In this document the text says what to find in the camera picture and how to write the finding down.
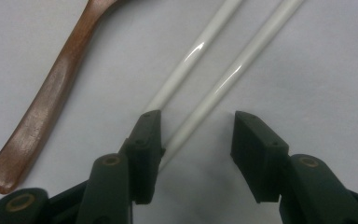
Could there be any white chopstick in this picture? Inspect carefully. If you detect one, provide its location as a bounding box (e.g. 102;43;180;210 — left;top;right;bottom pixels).
158;0;306;172
143;0;246;114

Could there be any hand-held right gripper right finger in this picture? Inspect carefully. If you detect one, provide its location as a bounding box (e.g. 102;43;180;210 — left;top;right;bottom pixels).
230;110;358;224

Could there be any brown wooden spoon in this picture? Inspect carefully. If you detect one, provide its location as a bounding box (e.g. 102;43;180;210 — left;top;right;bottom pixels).
0;0;129;195

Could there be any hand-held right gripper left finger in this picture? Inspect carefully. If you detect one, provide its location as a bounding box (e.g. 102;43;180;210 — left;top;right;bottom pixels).
76;109;167;224

